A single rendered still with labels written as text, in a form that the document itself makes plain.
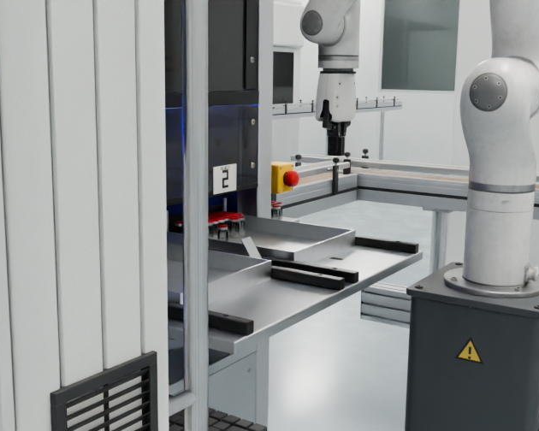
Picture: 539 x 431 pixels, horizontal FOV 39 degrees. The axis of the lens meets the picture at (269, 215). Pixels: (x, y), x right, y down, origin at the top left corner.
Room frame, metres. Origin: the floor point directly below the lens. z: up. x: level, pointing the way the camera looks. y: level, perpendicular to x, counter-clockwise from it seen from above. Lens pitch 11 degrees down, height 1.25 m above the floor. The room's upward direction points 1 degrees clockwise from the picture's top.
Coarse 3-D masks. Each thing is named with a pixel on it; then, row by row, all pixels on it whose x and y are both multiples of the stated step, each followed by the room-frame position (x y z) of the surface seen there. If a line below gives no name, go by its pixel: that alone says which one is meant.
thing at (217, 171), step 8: (216, 168) 1.65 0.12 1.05; (224, 168) 1.67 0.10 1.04; (232, 168) 1.69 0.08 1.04; (216, 176) 1.65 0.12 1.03; (224, 176) 1.67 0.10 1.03; (232, 176) 1.69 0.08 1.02; (216, 184) 1.65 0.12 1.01; (224, 184) 1.67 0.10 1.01; (232, 184) 1.69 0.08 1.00; (216, 192) 1.65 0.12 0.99
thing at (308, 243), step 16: (256, 224) 1.78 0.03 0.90; (272, 224) 1.75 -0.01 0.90; (288, 224) 1.73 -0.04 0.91; (304, 224) 1.71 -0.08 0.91; (176, 240) 1.58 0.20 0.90; (208, 240) 1.53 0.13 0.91; (224, 240) 1.51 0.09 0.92; (240, 240) 1.67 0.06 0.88; (256, 240) 1.67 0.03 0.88; (272, 240) 1.67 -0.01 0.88; (288, 240) 1.67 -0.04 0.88; (304, 240) 1.67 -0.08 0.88; (320, 240) 1.68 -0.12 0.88; (336, 240) 1.57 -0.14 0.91; (352, 240) 1.63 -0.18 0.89; (272, 256) 1.45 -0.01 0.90; (288, 256) 1.43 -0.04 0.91; (304, 256) 1.45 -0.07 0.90; (320, 256) 1.51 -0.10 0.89
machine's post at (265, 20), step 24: (264, 0) 1.80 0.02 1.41; (264, 24) 1.80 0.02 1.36; (264, 48) 1.80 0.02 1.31; (264, 72) 1.80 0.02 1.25; (264, 96) 1.80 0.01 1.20; (264, 120) 1.81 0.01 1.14; (264, 144) 1.81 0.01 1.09; (264, 168) 1.81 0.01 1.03; (240, 192) 1.81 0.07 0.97; (264, 192) 1.81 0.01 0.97; (264, 216) 1.81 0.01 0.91; (264, 360) 1.82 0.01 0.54; (264, 384) 1.82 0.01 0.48; (264, 408) 1.82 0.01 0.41
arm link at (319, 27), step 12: (312, 0) 1.51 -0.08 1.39; (324, 0) 1.49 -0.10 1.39; (336, 0) 1.48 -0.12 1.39; (348, 0) 1.48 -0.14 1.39; (312, 12) 1.51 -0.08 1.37; (324, 12) 1.49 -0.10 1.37; (336, 12) 1.49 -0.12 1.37; (300, 24) 1.53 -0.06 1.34; (312, 24) 1.50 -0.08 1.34; (324, 24) 1.50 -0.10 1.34; (336, 24) 1.50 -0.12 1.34; (312, 36) 1.51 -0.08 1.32; (324, 36) 1.51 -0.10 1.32; (336, 36) 1.53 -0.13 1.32
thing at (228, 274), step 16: (176, 256) 1.47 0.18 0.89; (208, 256) 1.43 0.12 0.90; (224, 256) 1.41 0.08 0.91; (240, 256) 1.39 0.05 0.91; (176, 272) 1.39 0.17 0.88; (208, 272) 1.39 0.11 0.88; (224, 272) 1.39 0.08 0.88; (240, 272) 1.27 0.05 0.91; (256, 272) 1.31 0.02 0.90; (176, 288) 1.28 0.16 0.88; (208, 288) 1.20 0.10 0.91; (224, 288) 1.23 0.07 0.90; (240, 288) 1.27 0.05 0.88
